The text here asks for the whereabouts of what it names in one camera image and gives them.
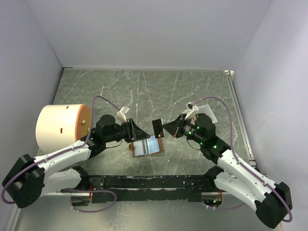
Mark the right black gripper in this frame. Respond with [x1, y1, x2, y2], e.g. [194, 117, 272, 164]
[162, 113, 205, 145]

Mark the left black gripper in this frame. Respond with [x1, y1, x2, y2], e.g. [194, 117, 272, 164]
[104, 117, 150, 142]

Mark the black VIP credit card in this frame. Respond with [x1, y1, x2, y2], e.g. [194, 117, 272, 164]
[152, 119, 165, 139]

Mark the brown leather card holder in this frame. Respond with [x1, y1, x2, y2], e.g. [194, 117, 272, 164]
[128, 136, 164, 158]

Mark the white card tray box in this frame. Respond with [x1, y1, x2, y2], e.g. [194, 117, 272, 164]
[192, 104, 218, 124]

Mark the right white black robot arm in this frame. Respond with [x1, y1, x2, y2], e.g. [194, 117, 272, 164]
[162, 114, 293, 229]

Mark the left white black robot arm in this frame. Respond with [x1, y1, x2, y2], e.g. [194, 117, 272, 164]
[1, 115, 150, 208]

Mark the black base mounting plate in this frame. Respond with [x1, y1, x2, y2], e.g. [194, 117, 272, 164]
[75, 175, 218, 203]

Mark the white orange cylinder drum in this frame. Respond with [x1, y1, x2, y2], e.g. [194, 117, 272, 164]
[36, 104, 90, 154]

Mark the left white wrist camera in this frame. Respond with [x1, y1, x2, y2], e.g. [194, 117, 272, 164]
[116, 105, 130, 123]

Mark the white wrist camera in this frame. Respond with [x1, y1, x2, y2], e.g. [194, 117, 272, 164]
[185, 102, 199, 120]
[116, 105, 130, 123]

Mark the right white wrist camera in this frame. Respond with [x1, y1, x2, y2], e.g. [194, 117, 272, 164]
[185, 102, 199, 120]

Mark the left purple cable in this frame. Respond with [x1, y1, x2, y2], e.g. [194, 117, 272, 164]
[1, 96, 121, 205]

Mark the purple cable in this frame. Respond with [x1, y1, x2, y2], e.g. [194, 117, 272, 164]
[192, 97, 294, 222]
[1, 96, 121, 205]

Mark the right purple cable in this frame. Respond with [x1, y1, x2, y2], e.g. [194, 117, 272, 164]
[192, 97, 294, 222]

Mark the aluminium front rail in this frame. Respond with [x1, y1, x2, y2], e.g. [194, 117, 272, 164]
[17, 175, 272, 195]

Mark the aluminium rail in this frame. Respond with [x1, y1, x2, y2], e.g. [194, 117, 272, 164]
[224, 70, 259, 171]
[17, 175, 272, 195]

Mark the aluminium right side rail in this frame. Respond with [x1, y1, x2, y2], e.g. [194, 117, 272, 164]
[224, 70, 259, 171]

